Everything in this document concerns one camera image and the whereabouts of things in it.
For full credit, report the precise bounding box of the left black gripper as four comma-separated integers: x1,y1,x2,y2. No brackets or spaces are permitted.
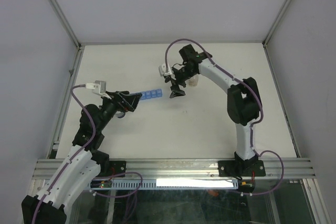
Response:
97,90,141,132

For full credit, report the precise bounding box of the clear bottle with orange pills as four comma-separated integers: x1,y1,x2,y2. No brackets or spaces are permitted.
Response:
187,75,198,87

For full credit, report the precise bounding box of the blue weekly pill organizer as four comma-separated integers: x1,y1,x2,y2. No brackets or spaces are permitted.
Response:
140,89,163,100

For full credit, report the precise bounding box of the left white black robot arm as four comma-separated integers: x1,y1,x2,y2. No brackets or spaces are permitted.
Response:
22,91,142,223

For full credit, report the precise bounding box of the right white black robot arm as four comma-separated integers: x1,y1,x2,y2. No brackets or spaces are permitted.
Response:
160,45,263,175

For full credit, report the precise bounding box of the white capped pill bottle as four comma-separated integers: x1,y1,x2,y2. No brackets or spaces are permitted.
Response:
115,112,125,119

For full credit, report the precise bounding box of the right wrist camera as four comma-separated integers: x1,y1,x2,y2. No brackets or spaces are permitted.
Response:
159,63,173,77

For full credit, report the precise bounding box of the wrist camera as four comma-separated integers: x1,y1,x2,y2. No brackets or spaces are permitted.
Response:
85,80,111,99
159,63,173,77

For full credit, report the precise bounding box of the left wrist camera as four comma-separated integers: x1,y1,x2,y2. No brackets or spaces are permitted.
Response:
85,80,111,99

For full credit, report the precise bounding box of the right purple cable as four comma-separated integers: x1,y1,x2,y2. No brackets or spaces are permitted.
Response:
164,38,286,197

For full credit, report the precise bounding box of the purple cable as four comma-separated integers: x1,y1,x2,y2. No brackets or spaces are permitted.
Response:
164,38,286,197
31,83,144,224

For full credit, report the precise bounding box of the left aluminium frame post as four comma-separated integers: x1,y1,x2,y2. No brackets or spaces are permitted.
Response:
34,0,85,51

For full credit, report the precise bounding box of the aluminium frame post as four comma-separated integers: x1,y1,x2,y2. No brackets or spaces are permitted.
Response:
262,0,308,48
34,0,85,51

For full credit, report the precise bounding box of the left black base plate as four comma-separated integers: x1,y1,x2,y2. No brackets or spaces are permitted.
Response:
98,160,127,177

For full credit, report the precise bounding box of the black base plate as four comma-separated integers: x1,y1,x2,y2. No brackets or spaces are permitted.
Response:
218,160,266,178
98,160,127,177

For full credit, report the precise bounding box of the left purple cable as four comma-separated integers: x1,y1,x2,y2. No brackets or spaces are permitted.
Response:
31,83,144,224

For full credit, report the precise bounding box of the white slotted cable duct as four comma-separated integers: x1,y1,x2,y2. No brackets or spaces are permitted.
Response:
43,179,239,190

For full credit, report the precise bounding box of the aluminium mounting rail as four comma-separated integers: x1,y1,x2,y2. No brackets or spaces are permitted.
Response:
33,157,316,180

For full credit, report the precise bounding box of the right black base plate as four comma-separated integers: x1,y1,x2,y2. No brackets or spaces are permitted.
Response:
218,160,266,178

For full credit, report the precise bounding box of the right aluminium frame post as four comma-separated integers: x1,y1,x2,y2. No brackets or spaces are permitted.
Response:
262,0,308,48

